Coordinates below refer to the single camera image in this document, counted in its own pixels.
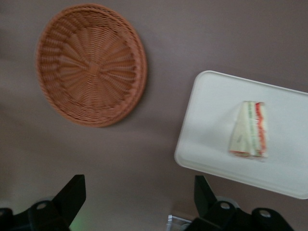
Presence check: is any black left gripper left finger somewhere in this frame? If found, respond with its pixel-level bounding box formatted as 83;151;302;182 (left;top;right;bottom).
0;174;87;231

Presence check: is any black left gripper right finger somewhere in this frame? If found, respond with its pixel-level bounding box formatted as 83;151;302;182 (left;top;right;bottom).
189;175;297;231

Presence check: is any triangle sandwich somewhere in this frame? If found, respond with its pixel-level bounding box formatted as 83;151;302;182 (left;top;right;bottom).
228;100;270;160

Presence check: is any beige plastic tray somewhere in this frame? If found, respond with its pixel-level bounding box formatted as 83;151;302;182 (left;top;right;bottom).
174;70;308;200

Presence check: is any round brown wicker basket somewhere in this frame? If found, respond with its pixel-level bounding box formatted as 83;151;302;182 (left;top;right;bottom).
35;2;148;128

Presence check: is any clear acrylic bottle rack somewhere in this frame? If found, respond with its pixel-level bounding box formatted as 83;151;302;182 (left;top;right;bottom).
167;213;193;231

